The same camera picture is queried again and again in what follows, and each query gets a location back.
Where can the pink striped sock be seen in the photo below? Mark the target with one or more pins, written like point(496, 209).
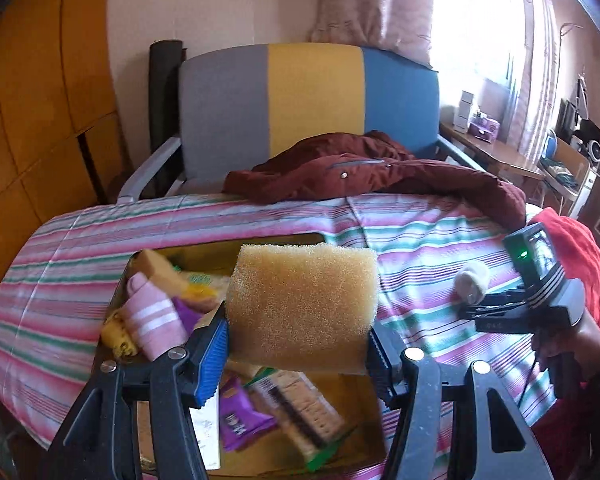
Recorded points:
point(150, 318)

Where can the folding chair with clothes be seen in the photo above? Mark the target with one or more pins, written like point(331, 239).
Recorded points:
point(567, 178)

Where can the striped pink green tablecloth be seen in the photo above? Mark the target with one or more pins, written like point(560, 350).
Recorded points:
point(57, 279)

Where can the green cracker pack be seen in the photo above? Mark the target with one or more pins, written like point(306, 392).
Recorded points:
point(311, 417)

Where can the yellow sponge block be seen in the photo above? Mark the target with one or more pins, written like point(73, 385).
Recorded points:
point(160, 272)
point(303, 307)

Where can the wooden side desk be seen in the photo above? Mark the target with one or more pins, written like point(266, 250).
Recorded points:
point(497, 158)

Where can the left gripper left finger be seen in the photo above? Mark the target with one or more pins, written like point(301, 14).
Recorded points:
point(121, 403)

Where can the purple snack packet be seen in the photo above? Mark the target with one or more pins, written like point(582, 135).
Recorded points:
point(240, 423)

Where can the white sock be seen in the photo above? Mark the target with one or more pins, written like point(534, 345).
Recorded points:
point(472, 282)

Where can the right hand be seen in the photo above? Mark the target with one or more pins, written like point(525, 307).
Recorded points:
point(583, 340)

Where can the red fleece blanket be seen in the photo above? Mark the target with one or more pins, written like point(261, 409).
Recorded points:
point(561, 432)

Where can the purple box on desk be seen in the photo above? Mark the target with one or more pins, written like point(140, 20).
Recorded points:
point(483, 127)

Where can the white carton on desk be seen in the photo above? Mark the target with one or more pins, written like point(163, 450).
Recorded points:
point(463, 112)

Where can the white rectangular carton box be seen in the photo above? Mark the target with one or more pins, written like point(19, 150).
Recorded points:
point(206, 425)

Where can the grey yellow blue chair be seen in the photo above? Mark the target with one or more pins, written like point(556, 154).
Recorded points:
point(240, 106)

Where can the dark red puffer jacket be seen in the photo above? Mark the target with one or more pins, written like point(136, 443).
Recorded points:
point(340, 164)

